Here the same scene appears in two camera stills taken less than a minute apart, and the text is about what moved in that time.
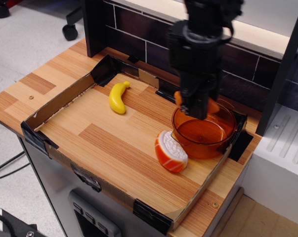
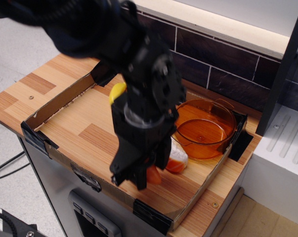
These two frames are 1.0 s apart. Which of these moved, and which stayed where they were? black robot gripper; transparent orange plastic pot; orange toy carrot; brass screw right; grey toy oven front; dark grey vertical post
Moved: black robot gripper; orange toy carrot
Stayed: grey toy oven front; dark grey vertical post; transparent orange plastic pot; brass screw right
